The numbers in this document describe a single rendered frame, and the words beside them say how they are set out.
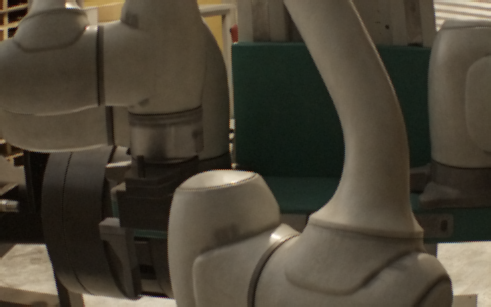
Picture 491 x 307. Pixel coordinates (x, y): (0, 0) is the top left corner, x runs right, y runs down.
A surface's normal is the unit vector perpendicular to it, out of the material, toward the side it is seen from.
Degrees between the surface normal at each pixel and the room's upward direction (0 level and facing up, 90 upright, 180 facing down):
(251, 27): 90
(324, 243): 66
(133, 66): 92
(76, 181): 53
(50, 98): 117
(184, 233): 75
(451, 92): 89
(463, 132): 93
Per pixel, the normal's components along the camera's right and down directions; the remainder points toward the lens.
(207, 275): -0.57, 0.12
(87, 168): -0.20, -0.55
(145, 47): 0.00, 0.14
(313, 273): -0.65, -0.25
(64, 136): 0.16, 0.74
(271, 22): -0.26, 0.23
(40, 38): 0.08, -0.28
